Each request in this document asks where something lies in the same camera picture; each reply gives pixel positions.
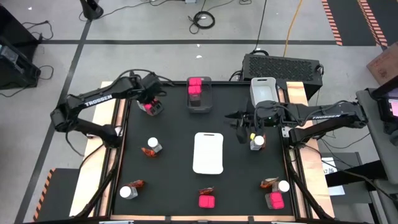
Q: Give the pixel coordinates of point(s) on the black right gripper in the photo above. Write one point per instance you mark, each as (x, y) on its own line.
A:
(265, 113)

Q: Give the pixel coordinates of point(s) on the white paper sheet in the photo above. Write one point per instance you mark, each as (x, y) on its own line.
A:
(329, 168)

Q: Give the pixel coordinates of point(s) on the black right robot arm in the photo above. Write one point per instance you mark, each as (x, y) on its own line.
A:
(326, 116)

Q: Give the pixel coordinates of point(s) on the grey desk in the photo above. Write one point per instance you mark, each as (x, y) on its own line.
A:
(376, 146)

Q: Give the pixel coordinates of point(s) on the black equipment case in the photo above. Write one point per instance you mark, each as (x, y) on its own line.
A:
(15, 71)

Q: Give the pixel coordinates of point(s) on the monitor with pink screen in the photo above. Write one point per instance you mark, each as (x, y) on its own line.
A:
(392, 107)

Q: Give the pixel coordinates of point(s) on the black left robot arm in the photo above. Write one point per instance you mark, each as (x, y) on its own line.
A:
(96, 99)

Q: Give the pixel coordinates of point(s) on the black perforated metal box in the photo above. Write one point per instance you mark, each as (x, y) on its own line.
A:
(280, 68)

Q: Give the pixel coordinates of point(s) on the black stand base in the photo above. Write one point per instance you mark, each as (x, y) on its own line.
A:
(91, 9)

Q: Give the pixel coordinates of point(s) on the small yellow tag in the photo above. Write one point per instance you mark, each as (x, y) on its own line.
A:
(252, 136)

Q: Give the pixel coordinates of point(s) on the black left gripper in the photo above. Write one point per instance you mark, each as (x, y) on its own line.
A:
(150, 87)

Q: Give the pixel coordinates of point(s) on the white plastic bin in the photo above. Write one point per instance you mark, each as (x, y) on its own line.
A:
(207, 154)

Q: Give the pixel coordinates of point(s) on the black orange striped floor mat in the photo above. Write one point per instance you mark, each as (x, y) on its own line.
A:
(59, 193)
(351, 21)

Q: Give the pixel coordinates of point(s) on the light grey plastic bin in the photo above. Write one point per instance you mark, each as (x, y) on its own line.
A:
(264, 90)

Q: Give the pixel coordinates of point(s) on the dark grey plastic bin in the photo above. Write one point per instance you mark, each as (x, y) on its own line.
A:
(206, 104)

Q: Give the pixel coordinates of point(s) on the brown cardboard box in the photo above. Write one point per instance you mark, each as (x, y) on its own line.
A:
(385, 63)

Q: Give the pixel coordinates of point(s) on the silver metal bracket plate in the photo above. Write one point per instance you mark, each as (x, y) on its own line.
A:
(285, 131)

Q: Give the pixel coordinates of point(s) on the white frame bracket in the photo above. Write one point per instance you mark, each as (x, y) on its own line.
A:
(116, 222)

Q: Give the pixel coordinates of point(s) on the black cabinet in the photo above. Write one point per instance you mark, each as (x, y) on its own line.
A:
(12, 28)

